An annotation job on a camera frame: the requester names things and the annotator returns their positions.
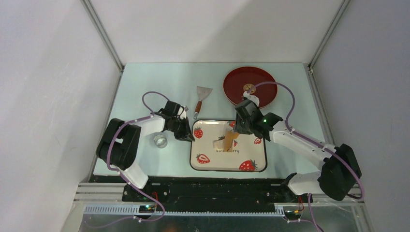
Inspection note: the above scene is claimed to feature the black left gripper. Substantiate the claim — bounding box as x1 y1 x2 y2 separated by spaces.
168 117 194 143

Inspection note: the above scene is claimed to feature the wooden dough roller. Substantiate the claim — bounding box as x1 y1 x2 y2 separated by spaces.
224 130 239 152

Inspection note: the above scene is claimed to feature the strawberry print rectangular tray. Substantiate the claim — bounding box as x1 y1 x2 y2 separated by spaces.
190 120 268 172

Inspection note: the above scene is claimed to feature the white dough piece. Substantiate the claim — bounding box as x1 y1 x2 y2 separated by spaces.
213 139 229 151

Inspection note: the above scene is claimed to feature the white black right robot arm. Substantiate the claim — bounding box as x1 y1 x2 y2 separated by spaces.
234 99 361 202

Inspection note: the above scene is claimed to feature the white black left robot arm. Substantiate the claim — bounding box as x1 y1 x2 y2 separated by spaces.
96 101 195 201

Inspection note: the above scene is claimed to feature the round red lacquer tray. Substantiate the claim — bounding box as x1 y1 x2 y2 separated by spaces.
223 66 278 108

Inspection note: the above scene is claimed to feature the round metal cutter ring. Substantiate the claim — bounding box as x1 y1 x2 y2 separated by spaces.
153 134 168 149

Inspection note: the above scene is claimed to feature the metal scraper wooden handle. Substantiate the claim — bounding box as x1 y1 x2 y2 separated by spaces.
193 86 213 119

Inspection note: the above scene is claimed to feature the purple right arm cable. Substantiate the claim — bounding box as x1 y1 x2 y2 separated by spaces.
247 81 366 232

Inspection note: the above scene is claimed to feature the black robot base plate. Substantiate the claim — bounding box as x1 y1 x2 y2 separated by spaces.
122 176 308 213

